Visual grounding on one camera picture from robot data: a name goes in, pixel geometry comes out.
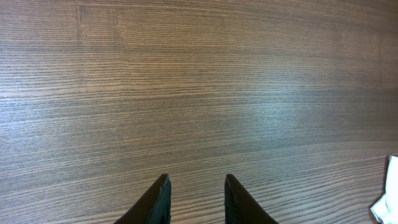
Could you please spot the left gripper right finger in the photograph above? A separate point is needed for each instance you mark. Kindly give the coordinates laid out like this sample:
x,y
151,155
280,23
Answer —
x,y
239,205

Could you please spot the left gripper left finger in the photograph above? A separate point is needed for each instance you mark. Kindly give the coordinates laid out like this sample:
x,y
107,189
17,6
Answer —
x,y
153,207

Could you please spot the white t-shirt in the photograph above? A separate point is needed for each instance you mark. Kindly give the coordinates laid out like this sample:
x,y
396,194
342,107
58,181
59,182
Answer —
x,y
385,209

